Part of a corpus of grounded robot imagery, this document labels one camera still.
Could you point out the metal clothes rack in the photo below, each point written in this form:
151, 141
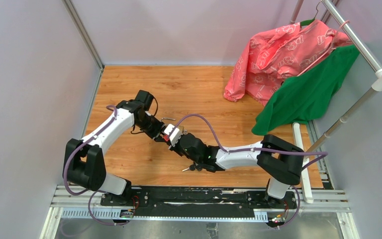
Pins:
355, 148

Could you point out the pink patterned garment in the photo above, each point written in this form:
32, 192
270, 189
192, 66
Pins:
272, 56

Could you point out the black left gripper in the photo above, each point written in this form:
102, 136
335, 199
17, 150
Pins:
157, 130

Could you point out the aluminium corner frame post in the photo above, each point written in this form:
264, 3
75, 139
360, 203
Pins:
72, 11

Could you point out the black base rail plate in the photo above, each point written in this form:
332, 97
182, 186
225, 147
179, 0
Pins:
198, 204

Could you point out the green garment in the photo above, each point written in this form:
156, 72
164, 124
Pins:
304, 98

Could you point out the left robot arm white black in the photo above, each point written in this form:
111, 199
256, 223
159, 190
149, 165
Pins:
84, 167

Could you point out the black-headed key bunch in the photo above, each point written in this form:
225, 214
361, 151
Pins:
193, 167

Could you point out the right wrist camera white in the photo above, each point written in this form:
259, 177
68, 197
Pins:
172, 134

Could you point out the brass padlock steel shackle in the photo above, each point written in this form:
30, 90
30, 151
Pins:
164, 119

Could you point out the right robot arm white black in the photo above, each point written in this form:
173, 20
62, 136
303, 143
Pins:
282, 160

